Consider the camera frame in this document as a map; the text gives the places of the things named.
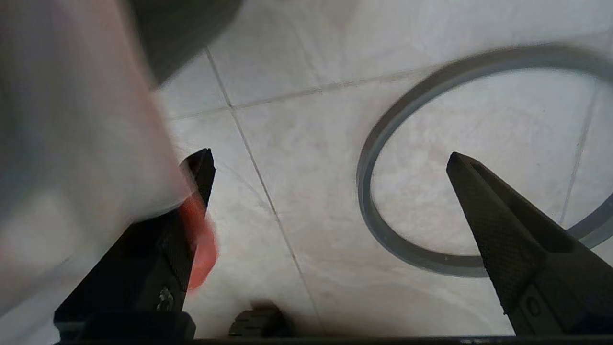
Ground white drawstring trash bag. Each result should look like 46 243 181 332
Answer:
0 0 219 317

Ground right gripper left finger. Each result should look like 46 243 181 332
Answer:
54 149 216 322

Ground black round trash bin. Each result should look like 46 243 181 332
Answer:
127 0 245 89

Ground grey bin rim ring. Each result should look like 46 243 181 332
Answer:
356 42 613 278

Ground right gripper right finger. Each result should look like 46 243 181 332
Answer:
447 152 613 336

